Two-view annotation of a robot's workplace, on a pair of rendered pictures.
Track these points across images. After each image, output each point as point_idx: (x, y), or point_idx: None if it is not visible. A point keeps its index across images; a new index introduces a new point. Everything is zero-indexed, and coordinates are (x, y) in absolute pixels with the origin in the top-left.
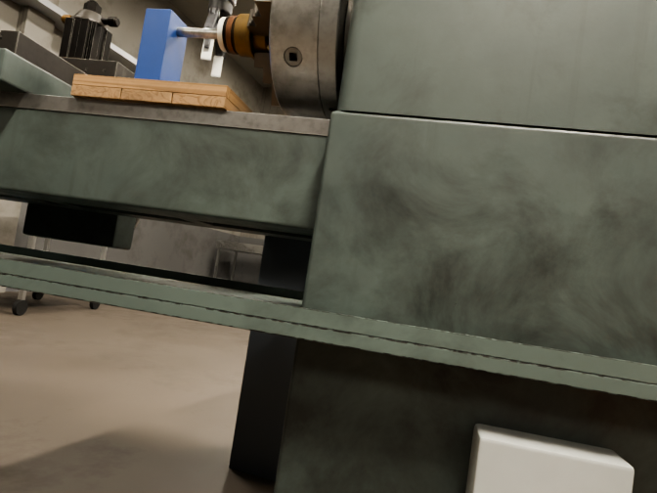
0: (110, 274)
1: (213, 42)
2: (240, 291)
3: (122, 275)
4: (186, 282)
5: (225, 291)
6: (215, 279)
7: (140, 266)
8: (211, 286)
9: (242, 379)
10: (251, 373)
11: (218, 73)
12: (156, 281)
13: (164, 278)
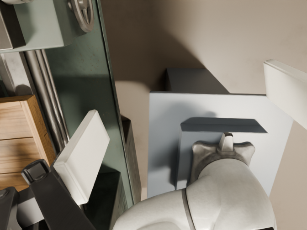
0: (50, 56)
1: (90, 189)
2: (111, 115)
3: (60, 57)
4: (104, 78)
5: (77, 122)
6: (114, 96)
7: (103, 34)
8: (109, 95)
9: (169, 80)
10: (169, 86)
11: (272, 96)
12: (64, 83)
13: (106, 58)
